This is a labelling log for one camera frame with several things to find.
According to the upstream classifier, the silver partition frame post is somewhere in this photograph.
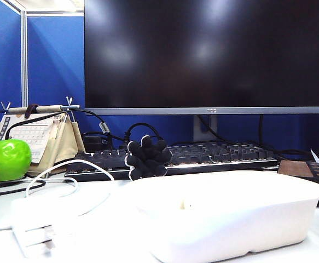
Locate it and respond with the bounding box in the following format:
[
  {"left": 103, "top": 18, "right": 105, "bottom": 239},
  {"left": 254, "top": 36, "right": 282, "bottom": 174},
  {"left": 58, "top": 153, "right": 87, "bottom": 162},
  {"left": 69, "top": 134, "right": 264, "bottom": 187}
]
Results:
[{"left": 0, "top": 0, "right": 85, "bottom": 108}]

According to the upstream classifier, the beige canvas desk calendar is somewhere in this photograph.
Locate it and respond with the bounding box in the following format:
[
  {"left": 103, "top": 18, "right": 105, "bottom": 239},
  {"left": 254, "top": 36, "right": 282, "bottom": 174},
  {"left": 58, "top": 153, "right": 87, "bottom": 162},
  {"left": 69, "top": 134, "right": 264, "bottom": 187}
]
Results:
[{"left": 0, "top": 96, "right": 86, "bottom": 178}]

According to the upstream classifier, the small black power brick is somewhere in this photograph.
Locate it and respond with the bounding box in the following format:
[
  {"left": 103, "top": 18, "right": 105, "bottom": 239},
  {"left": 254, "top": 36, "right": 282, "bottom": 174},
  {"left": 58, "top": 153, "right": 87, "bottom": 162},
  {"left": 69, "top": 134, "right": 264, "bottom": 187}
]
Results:
[{"left": 82, "top": 132, "right": 113, "bottom": 152}]

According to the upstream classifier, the wood and black desk device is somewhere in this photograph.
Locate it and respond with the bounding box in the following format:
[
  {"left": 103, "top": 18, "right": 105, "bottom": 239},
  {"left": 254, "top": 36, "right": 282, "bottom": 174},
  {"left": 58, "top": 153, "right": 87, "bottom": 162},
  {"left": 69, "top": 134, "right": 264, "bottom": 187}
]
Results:
[{"left": 276, "top": 159, "right": 319, "bottom": 209}]

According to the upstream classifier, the silver monitor stand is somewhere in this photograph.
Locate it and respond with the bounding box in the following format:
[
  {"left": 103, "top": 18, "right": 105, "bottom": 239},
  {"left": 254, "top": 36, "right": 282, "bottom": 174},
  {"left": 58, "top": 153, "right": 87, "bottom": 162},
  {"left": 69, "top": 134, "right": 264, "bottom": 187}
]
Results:
[{"left": 193, "top": 114, "right": 218, "bottom": 142}]

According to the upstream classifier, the black monitor cable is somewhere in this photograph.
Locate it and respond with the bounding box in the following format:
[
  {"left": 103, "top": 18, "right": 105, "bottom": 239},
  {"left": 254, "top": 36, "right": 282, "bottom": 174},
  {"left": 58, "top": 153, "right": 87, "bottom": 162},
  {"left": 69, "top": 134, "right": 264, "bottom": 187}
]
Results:
[{"left": 196, "top": 114, "right": 225, "bottom": 142}]

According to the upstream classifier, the white charging cable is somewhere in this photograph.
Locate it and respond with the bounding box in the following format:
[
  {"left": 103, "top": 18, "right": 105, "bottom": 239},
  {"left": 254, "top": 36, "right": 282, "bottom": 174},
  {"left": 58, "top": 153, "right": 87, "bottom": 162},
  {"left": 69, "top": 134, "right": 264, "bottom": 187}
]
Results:
[{"left": 0, "top": 158, "right": 115, "bottom": 231}]

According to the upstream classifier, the white power adapter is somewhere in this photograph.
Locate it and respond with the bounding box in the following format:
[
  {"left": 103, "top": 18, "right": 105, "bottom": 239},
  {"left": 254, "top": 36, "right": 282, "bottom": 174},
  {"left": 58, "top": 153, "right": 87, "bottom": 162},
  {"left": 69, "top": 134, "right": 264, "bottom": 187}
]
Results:
[{"left": 10, "top": 191, "right": 78, "bottom": 259}]

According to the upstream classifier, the black mechanical keyboard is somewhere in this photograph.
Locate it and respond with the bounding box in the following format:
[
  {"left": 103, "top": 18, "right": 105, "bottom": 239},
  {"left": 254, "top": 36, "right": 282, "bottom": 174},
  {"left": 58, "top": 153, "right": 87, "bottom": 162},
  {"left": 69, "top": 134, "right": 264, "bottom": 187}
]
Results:
[{"left": 64, "top": 140, "right": 280, "bottom": 182}]

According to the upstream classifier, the large black computer monitor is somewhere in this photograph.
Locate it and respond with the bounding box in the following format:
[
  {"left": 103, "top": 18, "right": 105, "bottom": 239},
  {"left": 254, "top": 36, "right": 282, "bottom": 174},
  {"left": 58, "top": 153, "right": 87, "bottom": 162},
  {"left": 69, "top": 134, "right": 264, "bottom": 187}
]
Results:
[{"left": 84, "top": 0, "right": 319, "bottom": 116}]

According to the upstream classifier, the white rectangular plastic tray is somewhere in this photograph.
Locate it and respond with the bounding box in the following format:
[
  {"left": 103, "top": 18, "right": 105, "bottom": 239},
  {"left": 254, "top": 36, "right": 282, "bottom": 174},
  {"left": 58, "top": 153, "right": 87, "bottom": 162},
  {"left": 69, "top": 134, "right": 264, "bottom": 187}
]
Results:
[{"left": 126, "top": 169, "right": 319, "bottom": 263}]

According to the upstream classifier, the reversible white black octopus plush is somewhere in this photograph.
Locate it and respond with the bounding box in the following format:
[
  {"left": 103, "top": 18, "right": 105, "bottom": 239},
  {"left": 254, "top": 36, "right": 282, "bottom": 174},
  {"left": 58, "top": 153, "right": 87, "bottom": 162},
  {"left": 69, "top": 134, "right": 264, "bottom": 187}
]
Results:
[{"left": 124, "top": 135, "right": 173, "bottom": 181}]

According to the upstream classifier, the thick black cable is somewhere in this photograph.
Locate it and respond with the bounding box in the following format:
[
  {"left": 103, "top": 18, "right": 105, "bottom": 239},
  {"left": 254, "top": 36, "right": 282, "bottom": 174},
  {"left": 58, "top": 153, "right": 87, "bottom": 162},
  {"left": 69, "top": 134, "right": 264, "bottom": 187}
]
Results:
[{"left": 0, "top": 179, "right": 47, "bottom": 199}]

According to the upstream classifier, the looped black cable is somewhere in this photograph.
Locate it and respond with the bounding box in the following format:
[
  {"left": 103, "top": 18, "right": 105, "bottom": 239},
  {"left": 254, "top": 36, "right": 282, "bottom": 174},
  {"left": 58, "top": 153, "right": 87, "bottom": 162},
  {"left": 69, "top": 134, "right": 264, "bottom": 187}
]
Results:
[{"left": 124, "top": 122, "right": 164, "bottom": 150}]

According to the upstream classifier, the thin black cable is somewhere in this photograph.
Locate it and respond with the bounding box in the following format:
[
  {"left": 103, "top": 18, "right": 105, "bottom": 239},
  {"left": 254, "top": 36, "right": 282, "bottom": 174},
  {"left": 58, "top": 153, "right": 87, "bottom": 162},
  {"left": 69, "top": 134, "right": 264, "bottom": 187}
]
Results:
[{"left": 258, "top": 114, "right": 315, "bottom": 162}]

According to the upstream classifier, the green apple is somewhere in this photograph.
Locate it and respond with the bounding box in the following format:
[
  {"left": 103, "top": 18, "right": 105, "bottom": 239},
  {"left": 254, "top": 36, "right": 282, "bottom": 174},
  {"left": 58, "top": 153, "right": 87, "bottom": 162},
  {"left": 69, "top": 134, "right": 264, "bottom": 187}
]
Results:
[{"left": 0, "top": 138, "right": 33, "bottom": 182}]

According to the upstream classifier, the black cable with white tag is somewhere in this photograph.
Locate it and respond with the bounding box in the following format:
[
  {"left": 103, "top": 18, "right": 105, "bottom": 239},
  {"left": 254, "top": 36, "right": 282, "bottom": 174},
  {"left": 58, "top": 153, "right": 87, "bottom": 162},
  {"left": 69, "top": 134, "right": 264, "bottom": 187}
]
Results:
[{"left": 5, "top": 108, "right": 130, "bottom": 143}]

